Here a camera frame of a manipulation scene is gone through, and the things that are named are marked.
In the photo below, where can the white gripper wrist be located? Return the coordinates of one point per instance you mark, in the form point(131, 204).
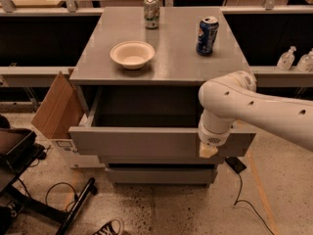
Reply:
point(211, 137)

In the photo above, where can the grey top drawer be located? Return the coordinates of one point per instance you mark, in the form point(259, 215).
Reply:
point(141, 121)

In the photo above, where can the grey drawer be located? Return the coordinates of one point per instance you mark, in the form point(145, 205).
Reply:
point(197, 176)
point(141, 121)
point(213, 160)

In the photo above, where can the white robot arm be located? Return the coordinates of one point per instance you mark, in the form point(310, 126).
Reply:
point(233, 96)

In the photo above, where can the grey bottom drawer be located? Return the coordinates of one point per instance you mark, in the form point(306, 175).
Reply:
point(197, 176)

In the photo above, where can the grey middle drawer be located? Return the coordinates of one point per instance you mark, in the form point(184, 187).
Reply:
point(213, 160)

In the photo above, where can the grey drawer cabinet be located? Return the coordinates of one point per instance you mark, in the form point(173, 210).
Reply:
point(175, 63)

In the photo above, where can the open cardboard box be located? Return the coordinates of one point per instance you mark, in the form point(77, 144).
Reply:
point(59, 111)

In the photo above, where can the black power adapter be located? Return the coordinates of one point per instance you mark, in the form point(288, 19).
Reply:
point(235, 164)

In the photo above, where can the blue pepsi can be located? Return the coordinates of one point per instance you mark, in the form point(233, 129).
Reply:
point(208, 29)

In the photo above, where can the white paper bowl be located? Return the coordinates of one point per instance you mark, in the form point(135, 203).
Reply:
point(132, 55)

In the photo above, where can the black white sneaker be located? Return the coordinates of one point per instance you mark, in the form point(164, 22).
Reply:
point(113, 227)

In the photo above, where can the clear sanitizer bottle left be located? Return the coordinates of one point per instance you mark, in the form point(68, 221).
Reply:
point(286, 59)

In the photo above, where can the clear sanitizer bottle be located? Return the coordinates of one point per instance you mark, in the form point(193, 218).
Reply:
point(305, 63)
point(286, 59)

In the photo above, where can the clear sanitizer bottle right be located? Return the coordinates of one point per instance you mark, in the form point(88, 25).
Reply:
point(305, 63)

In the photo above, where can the green white soda can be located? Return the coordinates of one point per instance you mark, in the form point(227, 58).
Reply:
point(151, 13)

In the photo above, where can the black tray on stand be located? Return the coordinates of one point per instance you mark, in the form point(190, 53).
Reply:
point(13, 141)

